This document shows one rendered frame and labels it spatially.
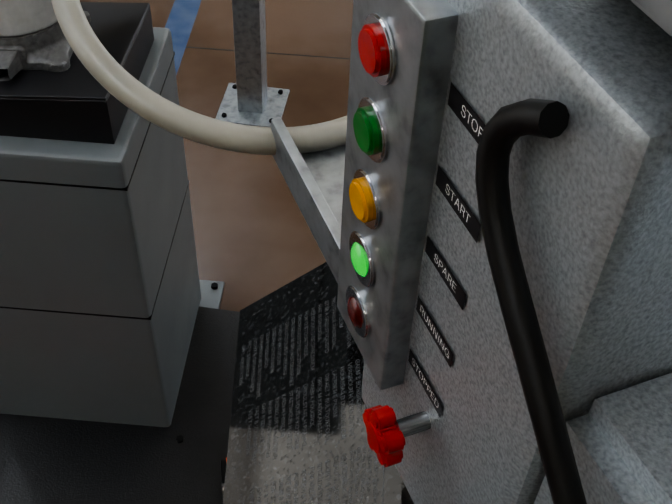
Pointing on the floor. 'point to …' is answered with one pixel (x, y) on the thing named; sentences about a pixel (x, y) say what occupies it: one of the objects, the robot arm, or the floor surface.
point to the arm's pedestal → (99, 269)
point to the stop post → (251, 71)
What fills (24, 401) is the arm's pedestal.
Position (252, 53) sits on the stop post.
